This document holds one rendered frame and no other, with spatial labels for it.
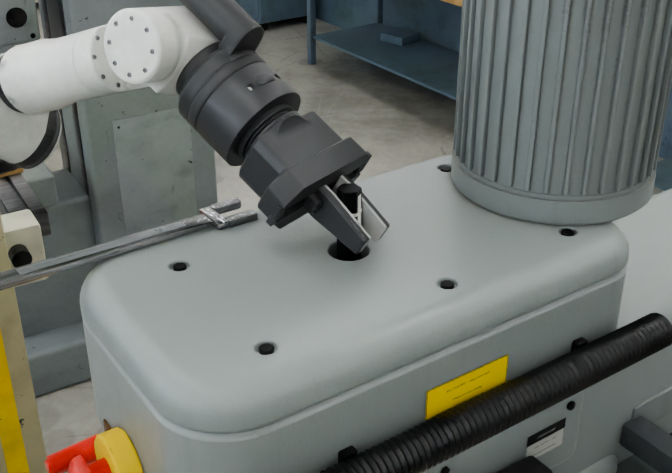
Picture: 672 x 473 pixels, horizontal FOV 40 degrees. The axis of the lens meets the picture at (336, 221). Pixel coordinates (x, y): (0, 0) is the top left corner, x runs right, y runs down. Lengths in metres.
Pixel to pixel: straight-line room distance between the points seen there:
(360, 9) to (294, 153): 7.31
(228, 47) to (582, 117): 0.31
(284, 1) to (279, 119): 7.51
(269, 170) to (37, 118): 0.34
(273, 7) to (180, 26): 7.43
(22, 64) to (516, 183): 0.49
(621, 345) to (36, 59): 0.62
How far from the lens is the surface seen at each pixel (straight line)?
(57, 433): 3.67
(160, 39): 0.81
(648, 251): 1.14
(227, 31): 0.82
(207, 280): 0.78
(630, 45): 0.83
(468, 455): 0.87
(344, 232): 0.78
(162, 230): 0.84
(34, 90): 0.97
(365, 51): 6.95
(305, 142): 0.80
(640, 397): 1.07
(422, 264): 0.80
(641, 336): 0.90
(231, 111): 0.79
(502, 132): 0.86
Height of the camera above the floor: 2.29
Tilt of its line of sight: 28 degrees down
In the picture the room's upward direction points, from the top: straight up
